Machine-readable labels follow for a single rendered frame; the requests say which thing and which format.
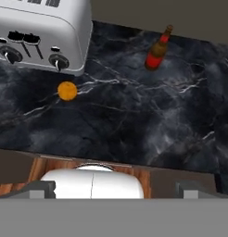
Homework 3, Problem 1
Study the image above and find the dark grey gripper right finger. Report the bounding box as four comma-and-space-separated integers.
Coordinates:
174, 181, 228, 200

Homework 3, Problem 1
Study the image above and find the brown beer bottle red label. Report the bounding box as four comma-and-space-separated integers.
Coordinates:
144, 24, 174, 72

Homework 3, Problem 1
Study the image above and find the white rounded object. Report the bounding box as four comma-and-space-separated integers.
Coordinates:
40, 162, 146, 200

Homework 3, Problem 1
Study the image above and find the orange fruit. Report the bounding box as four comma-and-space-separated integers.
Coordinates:
57, 81, 79, 102

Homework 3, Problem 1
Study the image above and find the silver toaster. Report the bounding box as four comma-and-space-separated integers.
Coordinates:
0, 0, 94, 77

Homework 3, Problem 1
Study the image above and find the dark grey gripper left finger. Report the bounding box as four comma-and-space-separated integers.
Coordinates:
0, 180, 57, 200

